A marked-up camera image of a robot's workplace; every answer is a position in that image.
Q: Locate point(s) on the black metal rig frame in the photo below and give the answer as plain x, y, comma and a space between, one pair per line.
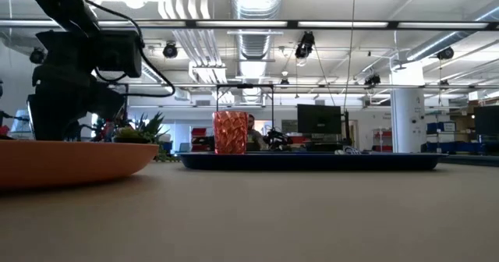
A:
272, 106

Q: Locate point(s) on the orange faceted plastic cup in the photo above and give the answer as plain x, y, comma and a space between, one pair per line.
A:
231, 133

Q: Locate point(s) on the black computer monitor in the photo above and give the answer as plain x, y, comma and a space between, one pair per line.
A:
319, 118

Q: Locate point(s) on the black ceiling spotlight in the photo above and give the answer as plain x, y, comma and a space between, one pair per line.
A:
445, 53
305, 45
37, 56
372, 79
170, 50

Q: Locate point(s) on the person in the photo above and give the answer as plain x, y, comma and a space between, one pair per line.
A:
255, 135
107, 131

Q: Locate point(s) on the tilted monitor on arm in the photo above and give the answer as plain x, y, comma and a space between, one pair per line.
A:
19, 125

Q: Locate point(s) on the blue storage bin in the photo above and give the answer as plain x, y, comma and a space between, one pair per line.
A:
441, 127

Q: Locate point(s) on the red storage bins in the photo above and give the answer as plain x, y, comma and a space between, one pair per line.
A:
199, 137

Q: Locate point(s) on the overhead frame light bar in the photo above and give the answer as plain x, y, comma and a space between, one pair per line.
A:
343, 24

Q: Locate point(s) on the green potted plant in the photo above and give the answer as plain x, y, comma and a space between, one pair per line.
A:
146, 131

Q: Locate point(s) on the white round pillar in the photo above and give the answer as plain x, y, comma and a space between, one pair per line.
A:
407, 114

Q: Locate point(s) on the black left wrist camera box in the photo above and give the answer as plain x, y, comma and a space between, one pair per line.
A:
119, 53

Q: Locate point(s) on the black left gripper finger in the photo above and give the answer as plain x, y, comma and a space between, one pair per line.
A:
52, 117
103, 106

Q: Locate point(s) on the orange plate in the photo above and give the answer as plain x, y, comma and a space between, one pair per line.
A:
70, 164

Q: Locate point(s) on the silver ceiling ventilation duct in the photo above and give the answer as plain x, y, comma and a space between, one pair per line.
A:
255, 4

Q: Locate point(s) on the black monitor at shelves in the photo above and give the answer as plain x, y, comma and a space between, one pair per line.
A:
487, 119

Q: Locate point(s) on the dark blue tray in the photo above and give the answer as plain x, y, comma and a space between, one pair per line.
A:
296, 161

